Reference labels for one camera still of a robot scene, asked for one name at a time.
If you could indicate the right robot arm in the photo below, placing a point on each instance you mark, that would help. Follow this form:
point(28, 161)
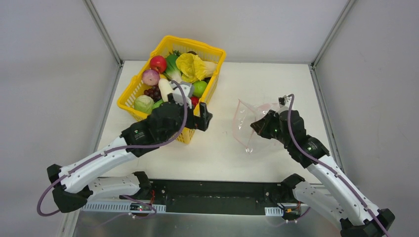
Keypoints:
point(346, 207)

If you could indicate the green cucumber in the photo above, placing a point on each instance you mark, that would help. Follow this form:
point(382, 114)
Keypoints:
point(157, 104)

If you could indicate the green apple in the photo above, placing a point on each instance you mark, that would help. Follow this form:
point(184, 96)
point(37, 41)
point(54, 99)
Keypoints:
point(199, 88)

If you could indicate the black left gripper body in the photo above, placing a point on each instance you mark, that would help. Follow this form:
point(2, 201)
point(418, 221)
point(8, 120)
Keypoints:
point(199, 115)

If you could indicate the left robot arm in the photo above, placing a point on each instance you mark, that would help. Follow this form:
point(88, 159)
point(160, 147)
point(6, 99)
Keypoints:
point(76, 184)

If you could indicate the purple onion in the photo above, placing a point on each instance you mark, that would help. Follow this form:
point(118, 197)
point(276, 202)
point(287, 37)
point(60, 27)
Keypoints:
point(150, 77)

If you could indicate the white radish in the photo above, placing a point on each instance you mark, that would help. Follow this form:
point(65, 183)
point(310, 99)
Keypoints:
point(165, 88)

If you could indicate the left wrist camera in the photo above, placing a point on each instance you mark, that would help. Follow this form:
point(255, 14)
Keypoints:
point(181, 93)

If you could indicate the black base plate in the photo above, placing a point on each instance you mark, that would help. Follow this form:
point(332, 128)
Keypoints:
point(214, 197)

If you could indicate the yellow napa cabbage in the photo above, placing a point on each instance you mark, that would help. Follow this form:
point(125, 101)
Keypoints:
point(193, 68)

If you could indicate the pale green cabbage head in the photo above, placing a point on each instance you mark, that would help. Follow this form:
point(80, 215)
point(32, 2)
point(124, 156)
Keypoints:
point(144, 104)

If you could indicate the small red tomato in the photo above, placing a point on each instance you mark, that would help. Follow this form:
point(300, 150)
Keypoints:
point(195, 102)

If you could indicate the green white bok choy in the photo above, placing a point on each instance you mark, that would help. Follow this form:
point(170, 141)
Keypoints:
point(172, 72)

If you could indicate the red apple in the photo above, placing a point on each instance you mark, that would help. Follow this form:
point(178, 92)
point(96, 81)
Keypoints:
point(158, 63)

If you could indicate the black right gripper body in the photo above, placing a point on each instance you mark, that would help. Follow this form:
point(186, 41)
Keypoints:
point(262, 122)

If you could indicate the yellow plastic basket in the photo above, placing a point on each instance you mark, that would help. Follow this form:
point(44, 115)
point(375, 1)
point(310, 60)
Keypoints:
point(173, 45)

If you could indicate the aluminium frame rail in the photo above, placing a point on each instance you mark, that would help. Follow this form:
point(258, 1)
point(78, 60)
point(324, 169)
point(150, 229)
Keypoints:
point(144, 208)

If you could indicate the dark purple grapes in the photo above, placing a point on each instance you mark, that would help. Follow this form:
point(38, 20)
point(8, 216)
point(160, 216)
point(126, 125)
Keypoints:
point(154, 93)

